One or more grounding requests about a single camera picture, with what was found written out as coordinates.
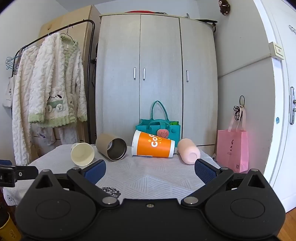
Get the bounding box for white patterned tablecloth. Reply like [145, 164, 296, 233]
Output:
[3, 144, 221, 207]

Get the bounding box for cream paper cup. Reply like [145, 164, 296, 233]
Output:
[70, 142, 95, 166]

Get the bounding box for teal felt tote bag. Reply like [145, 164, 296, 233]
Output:
[135, 100, 180, 143]

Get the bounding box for yellow cup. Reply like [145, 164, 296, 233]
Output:
[0, 212, 22, 241]

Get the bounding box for metal door handle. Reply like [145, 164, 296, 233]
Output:
[290, 87, 296, 126]

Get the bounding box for wire clothes hangers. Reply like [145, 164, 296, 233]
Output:
[6, 57, 19, 76]

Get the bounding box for white door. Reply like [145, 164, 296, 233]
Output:
[253, 0, 296, 212]

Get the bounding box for black hair ties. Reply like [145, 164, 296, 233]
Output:
[233, 95, 245, 121]

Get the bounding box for pink bottle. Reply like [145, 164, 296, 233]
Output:
[177, 138, 201, 165]

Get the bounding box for grey three-door wardrobe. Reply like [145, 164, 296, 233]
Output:
[95, 14, 219, 149]

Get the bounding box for brown plush toy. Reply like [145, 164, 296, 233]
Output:
[218, 0, 230, 15]

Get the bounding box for pink paper bag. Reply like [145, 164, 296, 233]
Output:
[216, 105, 249, 173]

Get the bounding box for white fluffy pants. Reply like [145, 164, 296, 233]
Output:
[31, 123, 80, 151]

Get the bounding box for small white cloth bag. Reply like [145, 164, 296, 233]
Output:
[2, 76, 14, 109]

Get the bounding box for beige steel tumbler cup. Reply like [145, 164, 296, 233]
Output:
[95, 133, 127, 161]

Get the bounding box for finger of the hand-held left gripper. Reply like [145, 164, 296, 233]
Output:
[0, 159, 39, 188]

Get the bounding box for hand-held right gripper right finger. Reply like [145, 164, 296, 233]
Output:
[180, 159, 274, 208]

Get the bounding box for black umbrella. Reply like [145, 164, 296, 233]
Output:
[196, 19, 218, 32]

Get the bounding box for white fluffy robe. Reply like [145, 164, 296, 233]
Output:
[11, 45, 44, 166]

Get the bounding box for white and green fluffy cardigan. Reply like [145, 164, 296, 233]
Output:
[28, 32, 88, 128]

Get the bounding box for black clothes rack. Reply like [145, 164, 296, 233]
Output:
[14, 20, 96, 144]

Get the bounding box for orange paper cup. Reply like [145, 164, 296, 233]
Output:
[131, 130, 175, 158]

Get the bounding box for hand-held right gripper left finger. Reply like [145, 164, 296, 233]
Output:
[28, 159, 121, 208]

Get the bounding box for cream wall switch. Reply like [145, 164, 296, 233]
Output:
[268, 42, 285, 61]

